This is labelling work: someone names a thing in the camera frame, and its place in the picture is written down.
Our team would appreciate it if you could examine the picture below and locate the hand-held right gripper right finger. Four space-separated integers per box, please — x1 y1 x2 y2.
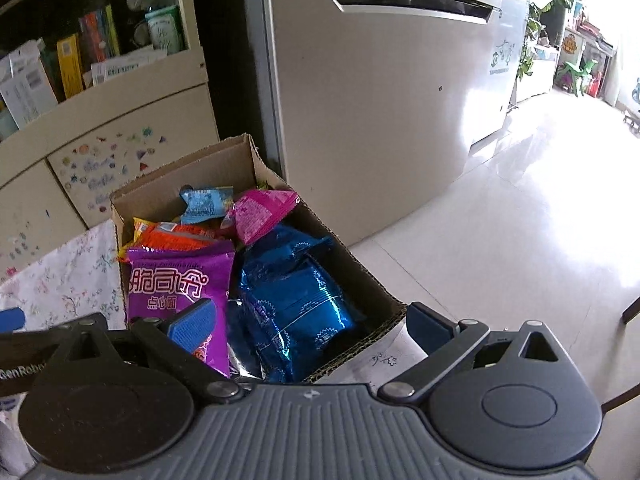
377 302 571 405

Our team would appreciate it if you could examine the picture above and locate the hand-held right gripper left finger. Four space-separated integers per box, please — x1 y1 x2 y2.
32 299 246 405

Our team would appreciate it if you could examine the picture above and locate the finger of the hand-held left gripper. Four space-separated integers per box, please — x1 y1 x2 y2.
0 309 26 333

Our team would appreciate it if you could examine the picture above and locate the purple snack packet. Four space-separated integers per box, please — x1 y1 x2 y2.
125 247 236 378

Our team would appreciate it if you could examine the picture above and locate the red snack packet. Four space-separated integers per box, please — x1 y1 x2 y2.
117 222 236 263

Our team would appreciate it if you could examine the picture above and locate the light blue snack packet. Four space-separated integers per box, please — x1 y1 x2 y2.
179 185 235 225

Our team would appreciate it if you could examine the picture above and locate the pink and white snack packet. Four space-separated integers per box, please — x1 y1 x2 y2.
220 189 300 246

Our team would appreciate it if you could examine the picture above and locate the floral tablecloth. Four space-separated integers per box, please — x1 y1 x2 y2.
0 217 431 461

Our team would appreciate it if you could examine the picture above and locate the cream cabinet with stickers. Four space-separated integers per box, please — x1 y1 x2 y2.
0 0 221 281

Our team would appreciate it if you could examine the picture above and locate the dark furniture leg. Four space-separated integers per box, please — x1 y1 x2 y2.
597 297 640 413

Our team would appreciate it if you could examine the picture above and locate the silver refrigerator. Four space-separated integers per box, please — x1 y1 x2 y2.
260 0 532 247

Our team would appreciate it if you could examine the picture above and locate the white cardboard box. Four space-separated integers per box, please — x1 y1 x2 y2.
0 40 60 128

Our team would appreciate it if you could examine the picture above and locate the yellow box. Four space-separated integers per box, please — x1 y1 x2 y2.
56 34 86 98

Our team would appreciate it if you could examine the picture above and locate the white paper carton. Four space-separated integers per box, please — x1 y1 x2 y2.
90 49 168 88

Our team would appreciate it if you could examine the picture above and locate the green plastic chair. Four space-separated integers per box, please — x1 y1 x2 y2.
560 60 598 97

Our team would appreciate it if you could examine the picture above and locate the green glass bottle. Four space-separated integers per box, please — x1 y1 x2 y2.
144 0 185 56

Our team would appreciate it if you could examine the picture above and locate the red and green book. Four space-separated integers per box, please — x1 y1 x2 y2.
79 5 122 61

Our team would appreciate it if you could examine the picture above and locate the green potted plant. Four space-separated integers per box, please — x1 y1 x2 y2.
517 0 576 81

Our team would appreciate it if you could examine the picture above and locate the colourful toy shelf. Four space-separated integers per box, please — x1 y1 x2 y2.
552 7 618 101

